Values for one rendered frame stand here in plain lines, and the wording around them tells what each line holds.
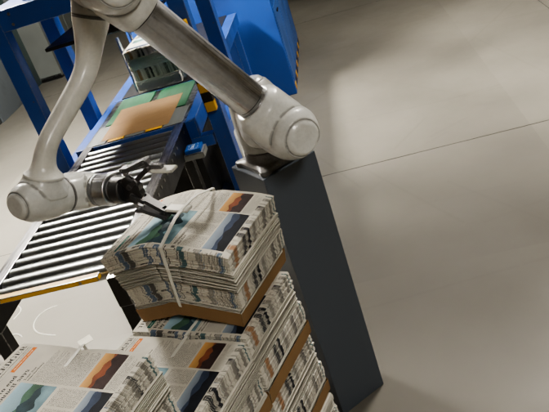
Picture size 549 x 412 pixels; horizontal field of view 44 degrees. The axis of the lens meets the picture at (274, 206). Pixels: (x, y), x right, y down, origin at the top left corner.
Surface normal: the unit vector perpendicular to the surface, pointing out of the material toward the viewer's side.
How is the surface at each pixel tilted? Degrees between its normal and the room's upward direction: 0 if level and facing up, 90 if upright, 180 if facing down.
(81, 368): 0
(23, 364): 0
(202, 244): 9
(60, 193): 99
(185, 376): 0
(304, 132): 96
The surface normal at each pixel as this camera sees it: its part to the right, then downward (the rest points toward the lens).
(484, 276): -0.29, -0.84
